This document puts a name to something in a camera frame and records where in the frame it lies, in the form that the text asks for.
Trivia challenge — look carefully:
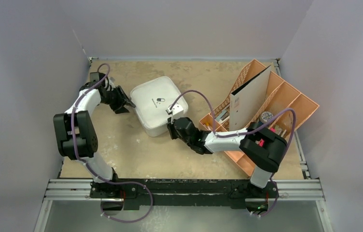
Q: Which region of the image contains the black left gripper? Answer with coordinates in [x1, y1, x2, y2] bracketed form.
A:
[100, 87, 134, 114]

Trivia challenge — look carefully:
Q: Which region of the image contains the grey medicine case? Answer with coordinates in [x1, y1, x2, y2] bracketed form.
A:
[130, 76, 181, 137]

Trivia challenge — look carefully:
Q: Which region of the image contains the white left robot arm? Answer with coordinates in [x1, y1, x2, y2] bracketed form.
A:
[53, 72, 136, 198]

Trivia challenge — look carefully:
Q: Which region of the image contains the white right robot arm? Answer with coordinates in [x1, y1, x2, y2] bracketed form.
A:
[167, 117, 288, 197]

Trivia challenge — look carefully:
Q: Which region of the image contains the grey stapler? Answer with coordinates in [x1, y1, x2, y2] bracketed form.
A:
[215, 109, 230, 124]

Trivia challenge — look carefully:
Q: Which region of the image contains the white cardboard folder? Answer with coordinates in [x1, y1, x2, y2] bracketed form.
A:
[229, 66, 271, 131]

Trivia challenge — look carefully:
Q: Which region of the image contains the pink sticky note block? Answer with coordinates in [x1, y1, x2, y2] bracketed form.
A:
[257, 139, 265, 147]

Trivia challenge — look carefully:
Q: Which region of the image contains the peach plastic desk organizer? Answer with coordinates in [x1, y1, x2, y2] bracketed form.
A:
[198, 58, 320, 178]

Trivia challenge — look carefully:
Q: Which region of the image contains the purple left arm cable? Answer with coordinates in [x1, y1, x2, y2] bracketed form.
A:
[70, 63, 154, 224]

